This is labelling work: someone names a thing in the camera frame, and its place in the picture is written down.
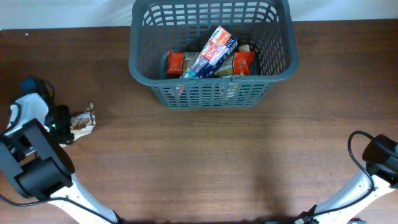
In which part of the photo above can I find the grey plastic lattice basket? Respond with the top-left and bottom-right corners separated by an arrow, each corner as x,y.
129,0 -> 299,109

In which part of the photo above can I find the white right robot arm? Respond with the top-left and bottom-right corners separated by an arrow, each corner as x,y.
294,131 -> 397,224

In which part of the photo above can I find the blue Kleenex tissue multipack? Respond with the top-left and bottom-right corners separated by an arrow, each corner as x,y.
180,26 -> 238,79

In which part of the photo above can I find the red brown biscuit packet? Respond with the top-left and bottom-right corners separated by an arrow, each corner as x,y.
166,52 -> 254,78

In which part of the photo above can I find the brown snack bag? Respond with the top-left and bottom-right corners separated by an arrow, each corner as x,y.
59,103 -> 96,147

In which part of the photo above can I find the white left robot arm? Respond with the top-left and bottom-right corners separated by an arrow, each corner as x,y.
1,93 -> 121,223

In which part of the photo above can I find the beige clear snack bag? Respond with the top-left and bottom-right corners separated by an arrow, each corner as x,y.
238,44 -> 250,52

